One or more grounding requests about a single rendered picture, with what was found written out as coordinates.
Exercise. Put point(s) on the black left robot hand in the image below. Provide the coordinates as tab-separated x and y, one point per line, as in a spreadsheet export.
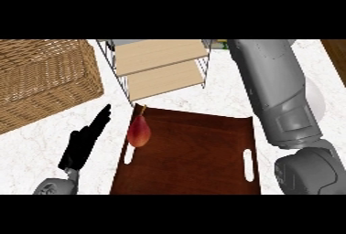
85	142

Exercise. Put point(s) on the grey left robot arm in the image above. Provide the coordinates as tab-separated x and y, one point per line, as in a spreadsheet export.
58	186

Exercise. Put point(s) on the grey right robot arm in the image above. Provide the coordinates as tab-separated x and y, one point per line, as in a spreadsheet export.
282	103

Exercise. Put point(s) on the dark brown wooden tray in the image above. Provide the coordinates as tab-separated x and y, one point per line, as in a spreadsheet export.
190	155

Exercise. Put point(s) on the red pear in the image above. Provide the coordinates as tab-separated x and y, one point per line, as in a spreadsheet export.
138	131

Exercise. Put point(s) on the brown wicker basket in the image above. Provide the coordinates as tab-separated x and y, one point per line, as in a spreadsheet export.
44	80

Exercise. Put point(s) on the green yellow object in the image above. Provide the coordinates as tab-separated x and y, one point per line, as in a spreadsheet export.
220	44

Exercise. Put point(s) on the white round plate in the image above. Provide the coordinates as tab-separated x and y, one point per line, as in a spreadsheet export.
317	102

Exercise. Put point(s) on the brown wooden panel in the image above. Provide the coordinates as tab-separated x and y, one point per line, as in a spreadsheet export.
336	56

